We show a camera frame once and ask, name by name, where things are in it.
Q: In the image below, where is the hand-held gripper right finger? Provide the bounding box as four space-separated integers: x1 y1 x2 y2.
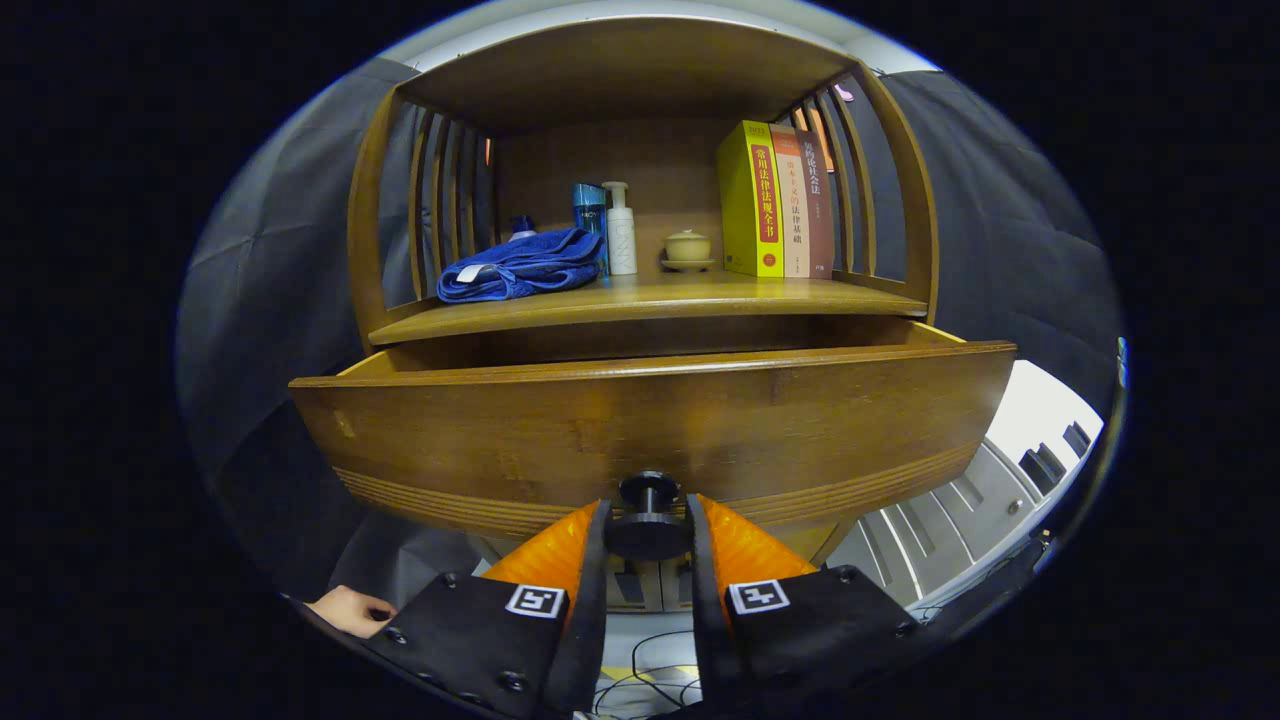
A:
685 493 921 716

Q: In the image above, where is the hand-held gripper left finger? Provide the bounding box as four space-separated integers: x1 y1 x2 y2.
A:
362 498 613 720

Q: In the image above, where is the black drawer knob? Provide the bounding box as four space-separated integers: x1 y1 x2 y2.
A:
603 470 694 561

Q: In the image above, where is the wooden drawer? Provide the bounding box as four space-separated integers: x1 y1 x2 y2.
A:
288 320 1019 541

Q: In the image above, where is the wooden countertop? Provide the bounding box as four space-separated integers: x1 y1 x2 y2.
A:
368 268 931 347

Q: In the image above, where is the white drawer unit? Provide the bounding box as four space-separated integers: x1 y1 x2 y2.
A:
825 360 1106 611

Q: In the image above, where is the wooden cabinet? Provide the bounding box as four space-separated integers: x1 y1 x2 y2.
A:
345 15 941 613

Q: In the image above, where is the blue folded towel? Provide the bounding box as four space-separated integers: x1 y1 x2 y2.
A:
436 227 607 304

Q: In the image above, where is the beige lidded tea cup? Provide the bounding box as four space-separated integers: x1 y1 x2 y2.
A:
660 229 717 273

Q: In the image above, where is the white pump bottle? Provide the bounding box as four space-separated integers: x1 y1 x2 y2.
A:
602 181 639 276

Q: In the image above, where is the blue glossy bottle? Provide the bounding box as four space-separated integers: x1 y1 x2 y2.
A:
572 182 611 276

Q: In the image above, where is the beige orange book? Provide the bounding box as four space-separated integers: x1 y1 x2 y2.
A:
768 123 812 279

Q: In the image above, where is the brown book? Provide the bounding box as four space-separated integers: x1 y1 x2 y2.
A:
797 128 836 281

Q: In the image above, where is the yellow thick book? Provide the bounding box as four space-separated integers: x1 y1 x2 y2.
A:
715 120 786 279

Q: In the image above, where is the black cable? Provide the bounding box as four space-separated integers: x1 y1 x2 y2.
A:
595 628 703 716

